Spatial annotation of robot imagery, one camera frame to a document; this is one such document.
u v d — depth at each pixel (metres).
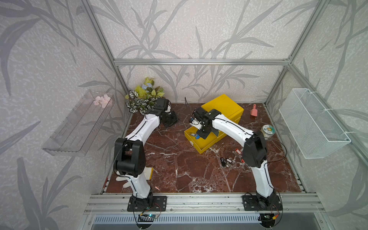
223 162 0.89
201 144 0.95
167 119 0.77
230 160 0.89
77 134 0.68
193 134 0.99
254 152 0.53
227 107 0.89
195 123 0.82
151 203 0.68
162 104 0.72
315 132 0.62
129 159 0.47
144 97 0.91
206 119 0.65
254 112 1.13
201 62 0.99
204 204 0.75
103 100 0.77
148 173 0.85
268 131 0.94
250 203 0.73
